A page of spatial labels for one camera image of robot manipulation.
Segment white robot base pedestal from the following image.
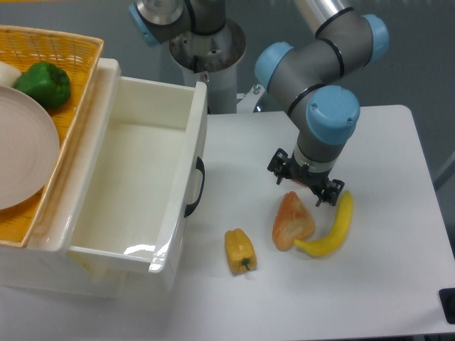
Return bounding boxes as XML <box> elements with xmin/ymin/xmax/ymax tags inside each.
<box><xmin>169</xmin><ymin>19</ymin><xmax>265</xmax><ymax>114</ymax></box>

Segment orange triangle bread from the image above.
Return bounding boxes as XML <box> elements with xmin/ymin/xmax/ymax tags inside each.
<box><xmin>272</xmin><ymin>191</ymin><xmax>316</xmax><ymax>251</ymax></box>

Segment beige ribbed plate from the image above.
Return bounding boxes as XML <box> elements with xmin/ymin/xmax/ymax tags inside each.
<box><xmin>1</xmin><ymin>86</ymin><xmax>60</xmax><ymax>209</ymax></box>

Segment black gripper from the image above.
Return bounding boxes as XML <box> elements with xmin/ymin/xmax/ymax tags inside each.
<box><xmin>267</xmin><ymin>148</ymin><xmax>345</xmax><ymax>207</ymax></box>

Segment green bell pepper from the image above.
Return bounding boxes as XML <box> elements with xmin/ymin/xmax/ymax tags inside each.
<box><xmin>13</xmin><ymin>62</ymin><xmax>71</xmax><ymax>109</ymax></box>

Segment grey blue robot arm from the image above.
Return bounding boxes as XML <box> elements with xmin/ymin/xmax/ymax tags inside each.
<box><xmin>129</xmin><ymin>1</ymin><xmax>389</xmax><ymax>205</ymax></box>

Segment white round object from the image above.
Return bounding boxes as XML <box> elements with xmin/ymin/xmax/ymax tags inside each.
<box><xmin>0</xmin><ymin>62</ymin><xmax>22</xmax><ymax>87</ymax></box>

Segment yellow woven basket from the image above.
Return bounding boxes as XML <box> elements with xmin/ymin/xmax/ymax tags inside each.
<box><xmin>1</xmin><ymin>25</ymin><xmax>104</xmax><ymax>248</ymax></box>

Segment black object at table edge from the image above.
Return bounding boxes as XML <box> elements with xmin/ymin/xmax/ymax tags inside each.
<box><xmin>439</xmin><ymin>288</ymin><xmax>455</xmax><ymax>325</ymax></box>

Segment white drawer cabinet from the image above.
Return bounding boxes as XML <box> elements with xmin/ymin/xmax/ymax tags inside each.
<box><xmin>0</xmin><ymin>58</ymin><xmax>208</xmax><ymax>298</ymax></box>

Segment yellow banana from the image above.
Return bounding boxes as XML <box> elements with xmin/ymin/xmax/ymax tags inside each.
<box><xmin>294</xmin><ymin>191</ymin><xmax>354</xmax><ymax>258</ymax></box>

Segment yellow bell pepper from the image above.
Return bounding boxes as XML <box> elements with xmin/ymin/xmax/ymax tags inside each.
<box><xmin>225</xmin><ymin>229</ymin><xmax>257</xmax><ymax>275</ymax></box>

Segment white open drawer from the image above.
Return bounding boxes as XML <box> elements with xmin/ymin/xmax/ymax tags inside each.
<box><xmin>70</xmin><ymin>77</ymin><xmax>208</xmax><ymax>274</ymax></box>

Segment black drawer handle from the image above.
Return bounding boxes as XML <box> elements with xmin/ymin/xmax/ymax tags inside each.
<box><xmin>184</xmin><ymin>156</ymin><xmax>205</xmax><ymax>218</ymax></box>

